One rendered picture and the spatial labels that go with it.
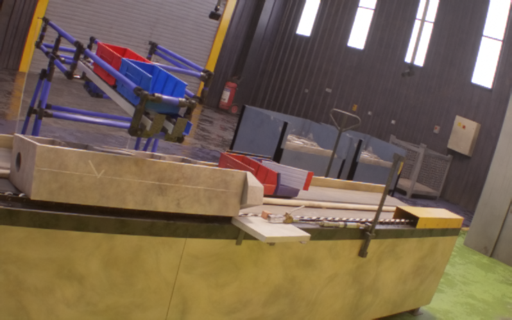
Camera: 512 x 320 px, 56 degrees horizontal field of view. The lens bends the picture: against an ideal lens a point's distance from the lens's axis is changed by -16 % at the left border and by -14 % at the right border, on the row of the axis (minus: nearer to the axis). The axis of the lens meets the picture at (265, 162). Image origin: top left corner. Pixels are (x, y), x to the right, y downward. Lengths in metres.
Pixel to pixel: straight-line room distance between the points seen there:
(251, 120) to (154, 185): 5.58
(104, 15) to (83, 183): 11.19
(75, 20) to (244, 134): 6.37
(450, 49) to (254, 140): 6.36
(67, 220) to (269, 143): 5.54
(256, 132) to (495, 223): 3.59
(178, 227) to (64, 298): 0.59
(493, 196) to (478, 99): 4.67
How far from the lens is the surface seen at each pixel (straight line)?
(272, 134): 7.32
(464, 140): 11.68
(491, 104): 11.79
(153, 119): 1.94
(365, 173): 8.67
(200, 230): 2.33
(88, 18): 12.92
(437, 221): 3.87
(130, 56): 2.49
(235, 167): 3.21
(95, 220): 2.06
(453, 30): 12.65
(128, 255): 2.19
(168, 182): 2.17
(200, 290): 2.49
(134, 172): 2.08
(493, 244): 7.62
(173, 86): 2.10
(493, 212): 7.63
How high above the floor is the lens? 1.46
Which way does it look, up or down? 9 degrees down
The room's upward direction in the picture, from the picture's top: 17 degrees clockwise
